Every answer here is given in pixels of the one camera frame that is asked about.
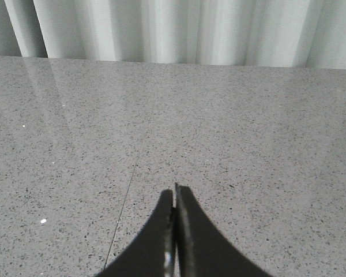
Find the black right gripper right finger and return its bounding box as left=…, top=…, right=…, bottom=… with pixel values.
left=175, top=184, right=269, bottom=276

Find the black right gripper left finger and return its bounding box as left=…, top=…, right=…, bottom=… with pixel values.
left=98, top=190, right=174, bottom=276

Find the pale green curtain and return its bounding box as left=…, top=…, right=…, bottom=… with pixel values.
left=0, top=1, right=346, bottom=69

